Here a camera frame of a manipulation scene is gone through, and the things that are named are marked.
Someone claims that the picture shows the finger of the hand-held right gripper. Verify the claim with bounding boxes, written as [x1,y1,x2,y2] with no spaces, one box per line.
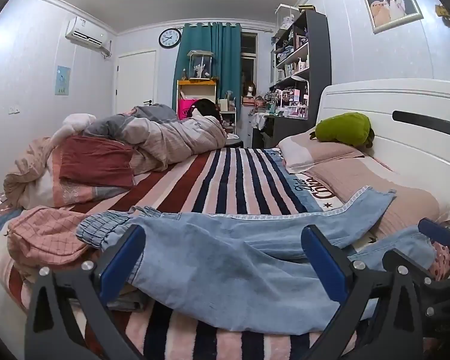
[418,217,450,259]
[382,249,436,289]

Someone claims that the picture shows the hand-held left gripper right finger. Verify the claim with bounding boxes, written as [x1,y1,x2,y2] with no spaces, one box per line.
[301,225,424,360]

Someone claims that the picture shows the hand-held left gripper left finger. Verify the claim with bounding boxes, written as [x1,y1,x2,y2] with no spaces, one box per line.
[24,224,147,360]

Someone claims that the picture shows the light blue denim pants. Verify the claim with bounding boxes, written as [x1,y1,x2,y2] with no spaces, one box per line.
[76,184,437,336]

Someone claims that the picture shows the pink checked garment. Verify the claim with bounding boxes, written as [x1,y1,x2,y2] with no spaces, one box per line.
[7,207,98,282]

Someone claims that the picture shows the red-brown folded cloth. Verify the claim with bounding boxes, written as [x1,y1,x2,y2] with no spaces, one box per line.
[58,136,139,190]

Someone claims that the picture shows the white and pink pillow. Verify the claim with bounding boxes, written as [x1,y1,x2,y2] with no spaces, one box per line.
[277,127,366,175]

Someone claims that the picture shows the striped plush blanket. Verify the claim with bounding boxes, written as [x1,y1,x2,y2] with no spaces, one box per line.
[0,147,450,360]

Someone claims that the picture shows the white bed headboard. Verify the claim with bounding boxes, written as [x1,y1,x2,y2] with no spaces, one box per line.
[317,79,450,211]

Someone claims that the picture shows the green plush toy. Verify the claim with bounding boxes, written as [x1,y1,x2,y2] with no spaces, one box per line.
[309,112,376,147]

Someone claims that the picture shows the cluttered dark desk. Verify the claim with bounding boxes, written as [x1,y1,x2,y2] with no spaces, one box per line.
[249,110,312,149]

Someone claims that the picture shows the beige striped duvet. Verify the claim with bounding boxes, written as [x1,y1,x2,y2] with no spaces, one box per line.
[3,112,227,211]

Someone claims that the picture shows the white plush toy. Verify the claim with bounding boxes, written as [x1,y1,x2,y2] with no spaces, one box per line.
[50,113,96,147]

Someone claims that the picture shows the grey garment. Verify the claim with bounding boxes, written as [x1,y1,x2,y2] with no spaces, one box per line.
[83,104,181,139]

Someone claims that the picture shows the bright pink bag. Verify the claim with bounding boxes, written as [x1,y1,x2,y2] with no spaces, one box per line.
[177,98,201,121]

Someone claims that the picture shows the white side rack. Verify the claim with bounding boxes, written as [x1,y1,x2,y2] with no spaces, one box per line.
[218,99,238,136]

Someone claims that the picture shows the black plush toy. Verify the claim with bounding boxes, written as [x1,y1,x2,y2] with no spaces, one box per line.
[189,98,222,122]

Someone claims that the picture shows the white door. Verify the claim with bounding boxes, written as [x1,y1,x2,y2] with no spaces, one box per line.
[114,49,158,115]

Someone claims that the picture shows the yellow shelf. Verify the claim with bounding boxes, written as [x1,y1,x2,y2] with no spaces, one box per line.
[176,79,218,121]

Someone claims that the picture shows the dark tall bookshelf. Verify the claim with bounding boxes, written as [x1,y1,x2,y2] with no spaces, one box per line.
[270,9,332,151]

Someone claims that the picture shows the window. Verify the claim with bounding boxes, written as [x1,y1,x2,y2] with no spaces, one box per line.
[241,32,258,100]

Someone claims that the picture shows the large glass display case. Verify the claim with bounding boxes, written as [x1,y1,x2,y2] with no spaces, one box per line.
[187,50,214,80]

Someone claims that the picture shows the white air conditioner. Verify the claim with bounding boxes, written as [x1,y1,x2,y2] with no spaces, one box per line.
[65,17,111,57]

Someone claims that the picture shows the teal curtain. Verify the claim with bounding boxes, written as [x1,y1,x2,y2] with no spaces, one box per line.
[172,22,242,147]

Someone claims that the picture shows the small glass display case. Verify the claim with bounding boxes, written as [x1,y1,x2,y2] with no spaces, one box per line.
[274,4,301,31]

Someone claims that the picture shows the pale blue wall poster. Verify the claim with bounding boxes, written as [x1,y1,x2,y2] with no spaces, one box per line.
[55,65,71,96]

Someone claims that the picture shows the framed wall picture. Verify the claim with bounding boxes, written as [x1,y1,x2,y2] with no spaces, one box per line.
[364,0,424,34]

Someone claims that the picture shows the round wall clock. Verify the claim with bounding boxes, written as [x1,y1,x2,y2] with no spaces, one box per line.
[158,28,182,49]

